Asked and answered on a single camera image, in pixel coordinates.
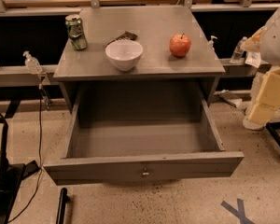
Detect grey top drawer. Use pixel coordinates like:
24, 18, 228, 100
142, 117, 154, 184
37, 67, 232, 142
45, 84, 244, 185

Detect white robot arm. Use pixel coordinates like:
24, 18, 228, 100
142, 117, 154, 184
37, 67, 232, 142
243, 7, 280, 130

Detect grey drawer cabinet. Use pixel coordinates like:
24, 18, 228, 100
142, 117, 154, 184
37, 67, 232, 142
54, 6, 225, 109

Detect metal top drawer knob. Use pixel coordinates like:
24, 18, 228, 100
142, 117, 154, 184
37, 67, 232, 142
141, 168, 150, 177

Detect white ceramic bowl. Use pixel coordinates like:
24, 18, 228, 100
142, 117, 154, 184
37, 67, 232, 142
105, 40, 143, 71

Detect dark snack bag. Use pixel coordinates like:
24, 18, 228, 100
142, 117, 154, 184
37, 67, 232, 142
110, 31, 138, 43

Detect red apple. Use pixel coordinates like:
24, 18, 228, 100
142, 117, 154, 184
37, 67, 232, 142
169, 34, 191, 57

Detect grey paper bundle on floor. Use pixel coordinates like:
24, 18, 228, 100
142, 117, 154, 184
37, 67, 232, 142
218, 90, 243, 108

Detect small white pump bottle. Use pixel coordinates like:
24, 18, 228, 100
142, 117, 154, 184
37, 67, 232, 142
208, 35, 217, 51

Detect green soda can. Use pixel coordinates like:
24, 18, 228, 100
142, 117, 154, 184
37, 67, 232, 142
65, 14, 87, 50

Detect clear water bottle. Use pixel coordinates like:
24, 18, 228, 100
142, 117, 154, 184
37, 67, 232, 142
230, 36, 247, 63

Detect left clear sanitizer bottle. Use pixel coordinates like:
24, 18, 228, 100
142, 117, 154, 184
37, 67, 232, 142
23, 51, 43, 75

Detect black bar on floor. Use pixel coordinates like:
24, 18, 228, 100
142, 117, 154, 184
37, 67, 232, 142
56, 188, 70, 224

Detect white wipes packet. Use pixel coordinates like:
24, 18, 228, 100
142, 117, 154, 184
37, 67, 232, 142
245, 51, 261, 68

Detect blue tape cross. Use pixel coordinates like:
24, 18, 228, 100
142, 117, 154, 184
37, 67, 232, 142
221, 199, 255, 224

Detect black stand base left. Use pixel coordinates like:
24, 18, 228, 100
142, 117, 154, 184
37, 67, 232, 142
0, 113, 40, 224

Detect black cable on floor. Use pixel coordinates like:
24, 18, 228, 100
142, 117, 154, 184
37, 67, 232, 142
7, 83, 47, 224

